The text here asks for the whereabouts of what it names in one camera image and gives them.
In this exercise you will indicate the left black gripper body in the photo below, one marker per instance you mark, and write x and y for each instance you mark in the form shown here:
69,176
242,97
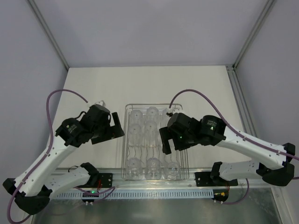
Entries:
108,134

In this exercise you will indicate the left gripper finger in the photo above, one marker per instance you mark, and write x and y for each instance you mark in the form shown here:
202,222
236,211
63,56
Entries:
109,135
117,125

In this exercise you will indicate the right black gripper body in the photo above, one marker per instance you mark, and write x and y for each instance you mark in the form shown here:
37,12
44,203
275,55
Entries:
172,139

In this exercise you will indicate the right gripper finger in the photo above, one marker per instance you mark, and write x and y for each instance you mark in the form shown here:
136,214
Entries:
165,133
166,147

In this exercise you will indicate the clear plastic cup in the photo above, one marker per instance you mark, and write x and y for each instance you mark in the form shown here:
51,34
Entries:
135,135
153,169
172,170
165,117
152,114
151,134
134,169
136,117

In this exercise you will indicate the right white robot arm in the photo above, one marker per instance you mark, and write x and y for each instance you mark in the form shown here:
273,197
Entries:
269,162

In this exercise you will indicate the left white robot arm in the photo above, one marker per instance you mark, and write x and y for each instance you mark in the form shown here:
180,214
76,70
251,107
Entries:
33,190

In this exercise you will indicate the left controller board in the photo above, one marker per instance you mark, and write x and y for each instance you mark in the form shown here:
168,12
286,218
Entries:
90,194

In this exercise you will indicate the controller board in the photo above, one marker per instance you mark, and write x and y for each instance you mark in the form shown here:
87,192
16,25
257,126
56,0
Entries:
220,195
90,194

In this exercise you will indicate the right controller board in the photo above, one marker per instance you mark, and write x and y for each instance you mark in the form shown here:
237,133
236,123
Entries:
220,195

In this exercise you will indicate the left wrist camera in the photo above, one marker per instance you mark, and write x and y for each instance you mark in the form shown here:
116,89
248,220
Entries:
101,103

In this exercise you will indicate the wire dish rack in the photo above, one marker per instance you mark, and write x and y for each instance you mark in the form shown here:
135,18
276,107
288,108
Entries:
142,156

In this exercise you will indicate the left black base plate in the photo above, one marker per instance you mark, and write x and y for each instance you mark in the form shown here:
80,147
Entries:
103,180

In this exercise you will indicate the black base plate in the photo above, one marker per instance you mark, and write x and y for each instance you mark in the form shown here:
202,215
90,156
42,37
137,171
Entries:
204,179
103,180

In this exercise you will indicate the slotted cable duct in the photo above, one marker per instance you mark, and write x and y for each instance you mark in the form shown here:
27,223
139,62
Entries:
140,194

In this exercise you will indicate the aluminium frame rail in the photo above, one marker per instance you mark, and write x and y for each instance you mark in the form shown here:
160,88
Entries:
188,180

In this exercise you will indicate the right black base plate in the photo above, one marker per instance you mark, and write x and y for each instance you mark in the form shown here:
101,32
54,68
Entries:
204,179

